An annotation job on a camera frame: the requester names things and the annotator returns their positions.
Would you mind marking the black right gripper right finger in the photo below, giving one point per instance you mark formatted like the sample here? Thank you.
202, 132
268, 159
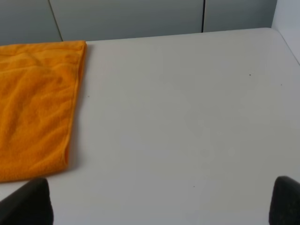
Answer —
285, 202

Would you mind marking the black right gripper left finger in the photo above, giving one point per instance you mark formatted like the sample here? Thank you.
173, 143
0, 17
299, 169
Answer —
28, 205

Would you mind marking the orange terry towel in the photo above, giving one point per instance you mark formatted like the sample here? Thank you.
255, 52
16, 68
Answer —
39, 86

